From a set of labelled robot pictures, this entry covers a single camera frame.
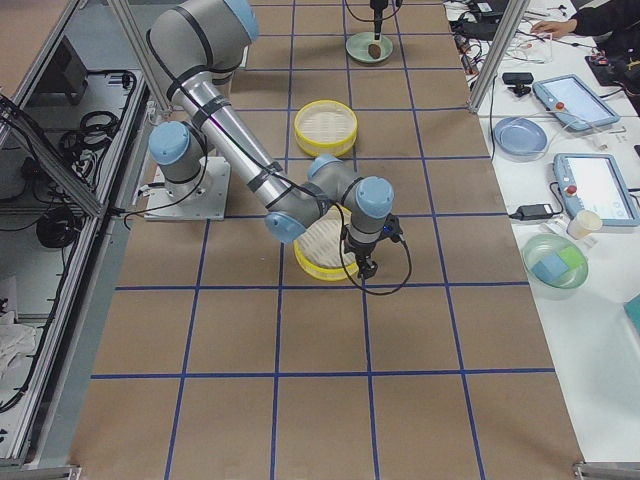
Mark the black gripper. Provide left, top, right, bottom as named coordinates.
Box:
left=343, top=234, right=377, bottom=280
left=369, top=0, right=389, bottom=34

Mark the brown bun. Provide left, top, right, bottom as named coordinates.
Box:
left=368, top=43, right=381, bottom=59

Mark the yellow bamboo steamer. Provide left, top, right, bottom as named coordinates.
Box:
left=293, top=99, right=358, bottom=157
left=293, top=207, right=358, bottom=282

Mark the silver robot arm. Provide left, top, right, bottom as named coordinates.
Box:
left=146, top=1, right=401, bottom=279

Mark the person hand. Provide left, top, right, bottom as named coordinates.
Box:
left=530, top=19, right=577, bottom=38

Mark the pale green plate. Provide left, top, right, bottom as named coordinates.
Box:
left=346, top=32, right=393, bottom=64

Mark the black webcam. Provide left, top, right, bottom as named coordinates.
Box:
left=502, top=72, right=534, bottom=98

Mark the small black power brick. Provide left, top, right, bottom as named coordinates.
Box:
left=509, top=203, right=562, bottom=221

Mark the blue sponge block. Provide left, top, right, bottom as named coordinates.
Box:
left=530, top=252, right=569, bottom=285

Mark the green glass bowl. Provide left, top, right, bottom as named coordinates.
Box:
left=520, top=233, right=589, bottom=300

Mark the blue plate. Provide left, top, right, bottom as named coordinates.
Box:
left=493, top=117, right=548, bottom=161

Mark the green sponge block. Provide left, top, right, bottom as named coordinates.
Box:
left=557, top=245, right=587, bottom=271

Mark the far blue teach pendant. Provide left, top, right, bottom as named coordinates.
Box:
left=532, top=74, right=620, bottom=131

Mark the blue teach pendant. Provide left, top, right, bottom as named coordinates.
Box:
left=532, top=74, right=620, bottom=131
left=553, top=153, right=639, bottom=227

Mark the paper cup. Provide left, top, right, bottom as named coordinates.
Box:
left=566, top=209, right=603, bottom=240

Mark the near blue teach pendant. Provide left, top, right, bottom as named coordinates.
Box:
left=553, top=153, right=639, bottom=227

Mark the crumpled white cloth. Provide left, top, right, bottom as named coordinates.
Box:
left=1, top=311, right=36, bottom=377

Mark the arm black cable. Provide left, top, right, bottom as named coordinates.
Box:
left=337, top=204, right=413, bottom=297

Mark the aluminium frame post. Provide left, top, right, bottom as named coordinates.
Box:
left=467, top=0, right=530, bottom=114

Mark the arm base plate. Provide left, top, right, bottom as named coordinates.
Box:
left=143, top=156, right=231, bottom=221

